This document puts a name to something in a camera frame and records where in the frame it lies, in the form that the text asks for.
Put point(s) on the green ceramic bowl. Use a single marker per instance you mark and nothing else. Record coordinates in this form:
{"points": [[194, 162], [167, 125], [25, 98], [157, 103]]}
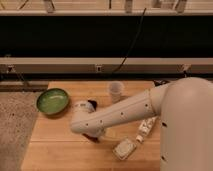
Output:
{"points": [[52, 101]]}

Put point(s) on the black rectangular phone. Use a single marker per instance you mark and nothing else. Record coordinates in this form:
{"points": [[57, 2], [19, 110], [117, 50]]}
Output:
{"points": [[93, 103]]}

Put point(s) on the grey metal rail beam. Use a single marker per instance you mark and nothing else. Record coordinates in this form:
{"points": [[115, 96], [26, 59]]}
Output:
{"points": [[79, 65]]}

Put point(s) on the translucent plastic cup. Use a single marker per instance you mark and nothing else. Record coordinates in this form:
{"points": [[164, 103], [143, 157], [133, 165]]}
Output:
{"points": [[115, 89]]}

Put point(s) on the clear plastic bottle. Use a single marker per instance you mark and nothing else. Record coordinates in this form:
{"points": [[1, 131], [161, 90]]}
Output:
{"points": [[145, 128]]}

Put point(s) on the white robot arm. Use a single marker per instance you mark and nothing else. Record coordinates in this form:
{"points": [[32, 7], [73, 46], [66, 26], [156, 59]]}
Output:
{"points": [[185, 109]]}

